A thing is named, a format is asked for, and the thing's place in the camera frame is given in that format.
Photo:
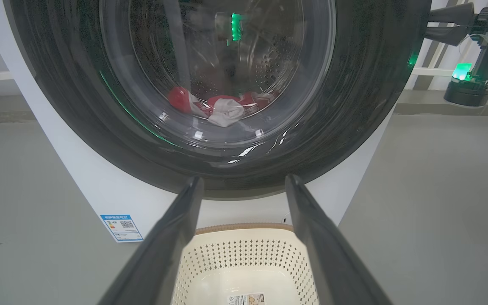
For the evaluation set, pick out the black round washing machine door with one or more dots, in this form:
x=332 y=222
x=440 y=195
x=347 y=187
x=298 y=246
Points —
x=354 y=106

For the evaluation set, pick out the basket product label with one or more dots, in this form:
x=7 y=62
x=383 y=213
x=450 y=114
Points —
x=246 y=299

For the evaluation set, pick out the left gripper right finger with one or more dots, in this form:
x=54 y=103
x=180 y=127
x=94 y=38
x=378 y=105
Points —
x=328 y=262

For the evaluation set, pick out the red and white garment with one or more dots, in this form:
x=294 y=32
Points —
x=180 y=99

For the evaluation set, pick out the white washing machine body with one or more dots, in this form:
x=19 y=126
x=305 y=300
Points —
x=100 y=186

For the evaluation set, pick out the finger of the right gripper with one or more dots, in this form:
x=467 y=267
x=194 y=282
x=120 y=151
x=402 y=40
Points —
x=456 y=14
x=447 y=34

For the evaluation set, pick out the steel washing machine drum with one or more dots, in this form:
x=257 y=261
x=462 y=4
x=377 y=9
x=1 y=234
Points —
x=269 y=63

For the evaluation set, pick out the cream perforated laundry basket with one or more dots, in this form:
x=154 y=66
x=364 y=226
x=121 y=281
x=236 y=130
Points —
x=248 y=262

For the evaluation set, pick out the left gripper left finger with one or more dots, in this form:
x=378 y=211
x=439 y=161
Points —
x=159 y=262

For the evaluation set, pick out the blue energy label sticker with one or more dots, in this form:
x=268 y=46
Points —
x=121 y=228

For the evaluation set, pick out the grey steel column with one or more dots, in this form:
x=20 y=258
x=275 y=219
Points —
x=426 y=63

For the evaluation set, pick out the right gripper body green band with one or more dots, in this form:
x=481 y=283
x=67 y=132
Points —
x=487 y=63

